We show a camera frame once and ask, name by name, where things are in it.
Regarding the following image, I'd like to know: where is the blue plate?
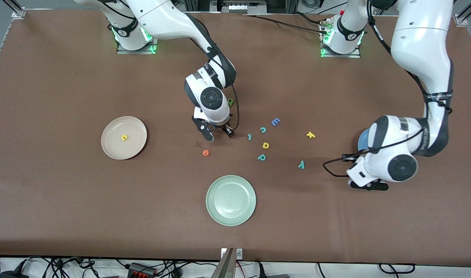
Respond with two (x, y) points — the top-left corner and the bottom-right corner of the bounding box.
(357, 129), (371, 152)

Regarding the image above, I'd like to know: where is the pale green plate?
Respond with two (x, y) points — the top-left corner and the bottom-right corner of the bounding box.
(206, 175), (257, 227)

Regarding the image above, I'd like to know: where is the beige brown plate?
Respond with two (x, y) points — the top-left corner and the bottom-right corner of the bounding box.
(101, 116), (147, 160)

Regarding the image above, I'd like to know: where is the metal terminal box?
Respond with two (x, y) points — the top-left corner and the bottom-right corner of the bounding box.
(210, 0), (267, 15)

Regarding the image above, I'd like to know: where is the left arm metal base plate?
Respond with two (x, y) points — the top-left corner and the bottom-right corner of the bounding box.
(320, 48), (361, 58)

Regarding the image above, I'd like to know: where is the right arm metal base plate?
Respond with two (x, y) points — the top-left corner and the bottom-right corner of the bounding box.
(117, 39), (159, 54)

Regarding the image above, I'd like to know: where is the black looped floor cable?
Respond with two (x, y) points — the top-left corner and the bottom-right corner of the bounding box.
(378, 263), (416, 274)

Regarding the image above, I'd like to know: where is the long black table cable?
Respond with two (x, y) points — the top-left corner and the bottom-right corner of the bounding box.
(243, 14), (329, 35)

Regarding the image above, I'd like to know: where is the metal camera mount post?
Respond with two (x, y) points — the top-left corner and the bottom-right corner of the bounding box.
(210, 248), (243, 278)

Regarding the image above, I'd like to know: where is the short black table cable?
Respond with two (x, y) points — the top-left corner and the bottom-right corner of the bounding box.
(291, 12), (323, 25)

